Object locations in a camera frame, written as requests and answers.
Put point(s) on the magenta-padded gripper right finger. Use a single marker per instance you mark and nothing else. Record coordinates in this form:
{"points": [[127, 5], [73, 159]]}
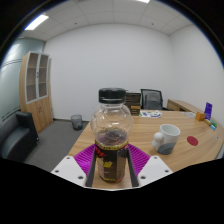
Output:
{"points": [[154, 168]]}

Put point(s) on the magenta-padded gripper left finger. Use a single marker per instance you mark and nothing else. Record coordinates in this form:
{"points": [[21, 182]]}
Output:
{"points": [[68, 168]]}

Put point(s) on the clear black-capped drink bottle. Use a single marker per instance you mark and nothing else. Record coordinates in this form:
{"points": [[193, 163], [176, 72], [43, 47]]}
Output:
{"points": [[111, 116]]}

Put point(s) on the white and grey mug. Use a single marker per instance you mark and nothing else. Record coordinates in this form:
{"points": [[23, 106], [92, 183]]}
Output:
{"points": [[168, 138]]}

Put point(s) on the grey mesh waste bin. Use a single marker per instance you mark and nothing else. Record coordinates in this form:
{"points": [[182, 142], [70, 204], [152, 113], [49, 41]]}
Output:
{"points": [[76, 122]]}

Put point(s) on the flat round red coaster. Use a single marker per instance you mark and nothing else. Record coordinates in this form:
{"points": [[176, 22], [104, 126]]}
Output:
{"points": [[192, 140]]}

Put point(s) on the white green purple leaflet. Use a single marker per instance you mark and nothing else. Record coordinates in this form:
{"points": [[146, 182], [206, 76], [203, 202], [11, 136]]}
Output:
{"points": [[150, 114]]}

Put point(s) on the black leather sofa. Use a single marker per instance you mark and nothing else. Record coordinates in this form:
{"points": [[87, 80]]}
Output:
{"points": [[18, 136]]}

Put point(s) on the wooden shelf cabinet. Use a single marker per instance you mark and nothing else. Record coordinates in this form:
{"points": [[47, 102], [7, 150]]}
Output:
{"points": [[35, 111]]}

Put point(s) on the wooden side desk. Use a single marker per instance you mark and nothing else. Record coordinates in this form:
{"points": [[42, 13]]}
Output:
{"points": [[180, 105]]}

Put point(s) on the black mesh office chair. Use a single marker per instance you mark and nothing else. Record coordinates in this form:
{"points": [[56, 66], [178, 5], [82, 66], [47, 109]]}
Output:
{"points": [[151, 99]]}

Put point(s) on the orange-brown box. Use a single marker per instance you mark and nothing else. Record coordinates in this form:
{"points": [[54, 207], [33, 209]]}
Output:
{"points": [[200, 116]]}

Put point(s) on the wide dark printed box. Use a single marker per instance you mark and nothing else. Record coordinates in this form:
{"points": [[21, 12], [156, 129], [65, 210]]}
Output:
{"points": [[134, 99]]}

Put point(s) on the upright purple box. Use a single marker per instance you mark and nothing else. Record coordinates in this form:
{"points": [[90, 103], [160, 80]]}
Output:
{"points": [[208, 110]]}

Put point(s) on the rectangular ceiling light panel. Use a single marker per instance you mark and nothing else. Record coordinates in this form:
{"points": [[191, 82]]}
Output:
{"points": [[36, 22], [143, 1]]}

